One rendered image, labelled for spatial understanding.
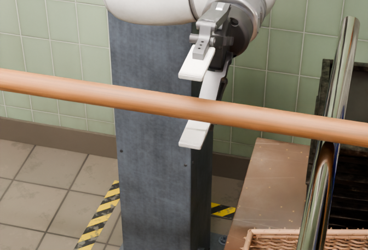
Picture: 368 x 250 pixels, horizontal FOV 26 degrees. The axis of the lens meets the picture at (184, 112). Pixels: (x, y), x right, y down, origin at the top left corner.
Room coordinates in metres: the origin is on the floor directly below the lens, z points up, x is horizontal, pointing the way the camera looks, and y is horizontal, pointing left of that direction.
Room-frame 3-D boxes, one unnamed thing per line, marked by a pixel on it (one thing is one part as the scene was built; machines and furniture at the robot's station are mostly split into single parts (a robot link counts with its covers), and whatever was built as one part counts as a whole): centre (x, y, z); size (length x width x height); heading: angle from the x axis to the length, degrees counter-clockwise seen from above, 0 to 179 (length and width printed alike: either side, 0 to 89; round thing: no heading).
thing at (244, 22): (0.97, -0.05, 1.20); 0.09 x 0.07 x 0.08; 165
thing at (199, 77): (0.83, -0.02, 1.25); 0.07 x 0.03 x 0.01; 165
